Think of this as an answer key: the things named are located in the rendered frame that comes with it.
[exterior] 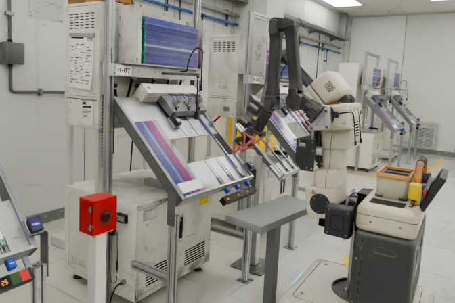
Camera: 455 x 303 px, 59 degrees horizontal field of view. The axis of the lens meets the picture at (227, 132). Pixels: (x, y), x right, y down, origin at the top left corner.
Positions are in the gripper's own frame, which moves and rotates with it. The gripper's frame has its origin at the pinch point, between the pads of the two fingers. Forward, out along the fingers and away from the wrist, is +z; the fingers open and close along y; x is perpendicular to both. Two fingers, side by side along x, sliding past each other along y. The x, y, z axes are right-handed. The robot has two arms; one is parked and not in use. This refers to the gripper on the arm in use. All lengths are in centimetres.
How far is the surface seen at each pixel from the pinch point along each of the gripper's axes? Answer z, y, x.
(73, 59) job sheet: 7, 51, -99
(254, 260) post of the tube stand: 76, -43, 39
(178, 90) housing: -2, 2, -57
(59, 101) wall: 95, -11, -173
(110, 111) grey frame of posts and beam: 11, 51, -55
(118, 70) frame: -10, 50, -64
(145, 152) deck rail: 13, 50, -23
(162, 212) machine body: 48, 29, -6
